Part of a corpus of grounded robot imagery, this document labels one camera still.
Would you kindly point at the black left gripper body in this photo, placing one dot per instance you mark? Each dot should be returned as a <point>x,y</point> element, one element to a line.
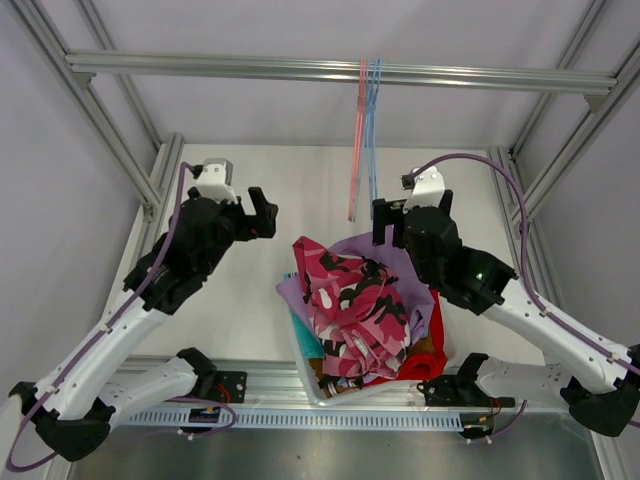
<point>243,227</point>

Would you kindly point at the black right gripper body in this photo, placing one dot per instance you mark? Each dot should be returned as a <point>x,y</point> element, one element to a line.
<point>394,216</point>

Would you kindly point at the blue wire hanger brown trousers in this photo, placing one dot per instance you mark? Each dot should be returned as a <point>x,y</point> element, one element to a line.
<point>372,110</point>

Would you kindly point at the red trousers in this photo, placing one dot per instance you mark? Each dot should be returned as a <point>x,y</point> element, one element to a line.
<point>409,345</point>

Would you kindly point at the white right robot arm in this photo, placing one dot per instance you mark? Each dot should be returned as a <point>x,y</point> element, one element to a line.
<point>594,378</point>

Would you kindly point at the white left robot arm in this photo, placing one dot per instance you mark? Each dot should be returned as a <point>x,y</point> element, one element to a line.
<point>75,408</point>

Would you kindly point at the white plastic mesh basket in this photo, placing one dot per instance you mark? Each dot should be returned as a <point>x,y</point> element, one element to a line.
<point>317,395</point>

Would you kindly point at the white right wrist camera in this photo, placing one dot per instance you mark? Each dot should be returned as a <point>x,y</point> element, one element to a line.
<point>426,189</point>

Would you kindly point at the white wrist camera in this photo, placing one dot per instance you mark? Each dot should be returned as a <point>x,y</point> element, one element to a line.
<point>215,181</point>
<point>426,189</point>

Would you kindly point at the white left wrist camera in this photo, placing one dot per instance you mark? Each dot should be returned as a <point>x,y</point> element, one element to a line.
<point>215,181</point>

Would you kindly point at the right aluminium frame struts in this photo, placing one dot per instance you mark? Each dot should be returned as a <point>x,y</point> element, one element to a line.
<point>559,130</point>

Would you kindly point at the aluminium frame struts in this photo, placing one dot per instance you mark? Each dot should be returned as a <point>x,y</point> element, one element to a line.
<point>559,130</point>
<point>153,190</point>

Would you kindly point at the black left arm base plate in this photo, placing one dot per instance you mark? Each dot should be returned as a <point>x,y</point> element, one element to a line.
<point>225,387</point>

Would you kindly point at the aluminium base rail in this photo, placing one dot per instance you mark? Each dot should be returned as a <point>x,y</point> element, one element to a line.
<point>278,384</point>

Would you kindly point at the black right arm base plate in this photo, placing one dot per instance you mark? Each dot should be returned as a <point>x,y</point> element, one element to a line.
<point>449,391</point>

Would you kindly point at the white slotted cable duct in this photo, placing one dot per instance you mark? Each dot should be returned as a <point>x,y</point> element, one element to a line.
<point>305,419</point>

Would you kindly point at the left aluminium frame struts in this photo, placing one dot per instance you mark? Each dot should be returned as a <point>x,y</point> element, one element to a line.
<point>153,190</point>

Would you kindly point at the aluminium hanging rail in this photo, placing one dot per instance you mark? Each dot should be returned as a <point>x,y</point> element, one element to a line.
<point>335,71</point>

